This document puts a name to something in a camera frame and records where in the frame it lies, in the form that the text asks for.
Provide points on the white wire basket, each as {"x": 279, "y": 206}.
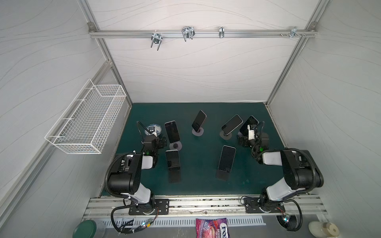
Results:
{"x": 86, "y": 123}

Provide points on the blue white ceramic bowl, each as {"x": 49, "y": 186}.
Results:
{"x": 158, "y": 129}

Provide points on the aluminium top crossbar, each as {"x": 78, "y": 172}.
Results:
{"x": 191, "y": 33}

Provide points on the pink candy bag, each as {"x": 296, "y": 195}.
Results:
{"x": 217, "y": 228}

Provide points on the white tape roll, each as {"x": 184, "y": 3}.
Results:
{"x": 323, "y": 229}

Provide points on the grey round stand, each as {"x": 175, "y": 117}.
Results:
{"x": 225, "y": 136}

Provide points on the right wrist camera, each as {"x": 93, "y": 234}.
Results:
{"x": 252, "y": 131}

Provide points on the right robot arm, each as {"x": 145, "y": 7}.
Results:
{"x": 300, "y": 176}

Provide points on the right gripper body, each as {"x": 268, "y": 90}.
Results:
{"x": 243, "y": 141}

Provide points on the dark phone far right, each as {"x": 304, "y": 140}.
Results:
{"x": 250, "y": 121}

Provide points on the purple round stand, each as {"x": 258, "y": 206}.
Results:
{"x": 175, "y": 146}
{"x": 198, "y": 133}

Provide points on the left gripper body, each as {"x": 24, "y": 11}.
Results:
{"x": 160, "y": 142}

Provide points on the silver phone on grey stand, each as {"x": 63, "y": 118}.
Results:
{"x": 232, "y": 124}

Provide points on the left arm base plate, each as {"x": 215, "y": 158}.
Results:
{"x": 157, "y": 206}

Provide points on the purple case phone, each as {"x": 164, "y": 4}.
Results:
{"x": 199, "y": 120}
{"x": 172, "y": 131}

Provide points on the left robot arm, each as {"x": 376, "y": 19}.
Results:
{"x": 123, "y": 178}

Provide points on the black folding stand right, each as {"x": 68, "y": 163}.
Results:
{"x": 222, "y": 175}

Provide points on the purple round stand left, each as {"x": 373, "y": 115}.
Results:
{"x": 175, "y": 146}

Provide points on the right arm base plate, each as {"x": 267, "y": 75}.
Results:
{"x": 254, "y": 205}

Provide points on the green lid container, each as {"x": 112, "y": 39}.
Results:
{"x": 86, "y": 229}

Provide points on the purple round stand centre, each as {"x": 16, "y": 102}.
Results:
{"x": 198, "y": 133}

